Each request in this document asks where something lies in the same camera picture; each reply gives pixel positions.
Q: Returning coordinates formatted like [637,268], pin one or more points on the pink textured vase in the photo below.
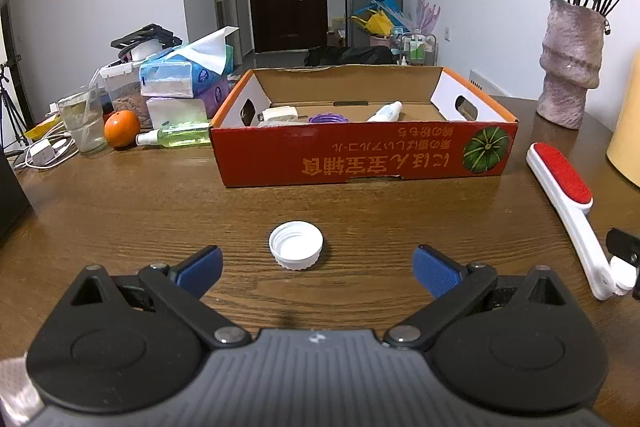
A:
[570,67]

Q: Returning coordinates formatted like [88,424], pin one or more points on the blue tissue pack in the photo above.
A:
[170,77]

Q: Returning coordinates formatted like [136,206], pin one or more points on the purple bottle cap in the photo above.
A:
[327,118]

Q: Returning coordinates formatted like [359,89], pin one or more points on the orange cardboard box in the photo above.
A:
[350,157]

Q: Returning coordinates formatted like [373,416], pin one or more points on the white wall socket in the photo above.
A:
[447,33]

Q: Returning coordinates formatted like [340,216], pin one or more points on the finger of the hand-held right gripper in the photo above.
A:
[625,247]
[636,288]

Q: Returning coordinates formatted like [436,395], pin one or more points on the black folding stand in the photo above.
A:
[147,38]

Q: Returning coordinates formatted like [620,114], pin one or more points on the white tissue pack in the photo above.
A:
[175,112]

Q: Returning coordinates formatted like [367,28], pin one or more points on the clear food container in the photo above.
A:
[125,97]

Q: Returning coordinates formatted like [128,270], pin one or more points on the white bottle cap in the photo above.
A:
[296,247]

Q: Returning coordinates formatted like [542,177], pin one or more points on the purple tissue pack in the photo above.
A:
[221,94]

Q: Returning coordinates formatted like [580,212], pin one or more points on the red white lint brush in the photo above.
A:
[560,177]

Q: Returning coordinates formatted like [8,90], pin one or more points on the pink bin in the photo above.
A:
[380,42]

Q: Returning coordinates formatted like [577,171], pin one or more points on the blue bag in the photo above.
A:
[385,4]

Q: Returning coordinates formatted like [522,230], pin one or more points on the purple feathery decoration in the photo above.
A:
[429,9]

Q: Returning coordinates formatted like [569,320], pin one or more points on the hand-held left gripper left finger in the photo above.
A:
[200,272]

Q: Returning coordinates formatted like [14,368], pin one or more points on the yellow packet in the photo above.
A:
[42,127]

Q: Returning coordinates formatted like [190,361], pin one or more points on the yellow thermos jug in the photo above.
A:
[627,127]

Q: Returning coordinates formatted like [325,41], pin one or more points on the metal trolley cart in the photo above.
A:
[417,47]

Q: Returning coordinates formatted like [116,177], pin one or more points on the orange fruit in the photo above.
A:
[121,129]

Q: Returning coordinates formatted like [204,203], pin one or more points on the glass of water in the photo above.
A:
[82,127]

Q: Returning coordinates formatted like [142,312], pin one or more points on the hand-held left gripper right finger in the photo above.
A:
[437,272]

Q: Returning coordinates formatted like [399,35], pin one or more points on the black paper bag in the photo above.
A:
[12,202]

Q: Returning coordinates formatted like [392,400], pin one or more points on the black tripod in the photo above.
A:
[11,107]

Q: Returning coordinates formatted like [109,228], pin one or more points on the green spray bottle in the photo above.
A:
[180,136]

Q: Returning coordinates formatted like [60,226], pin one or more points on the white power adapter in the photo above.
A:
[277,116]

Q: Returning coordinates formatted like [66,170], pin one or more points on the small white bottle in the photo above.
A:
[384,112]

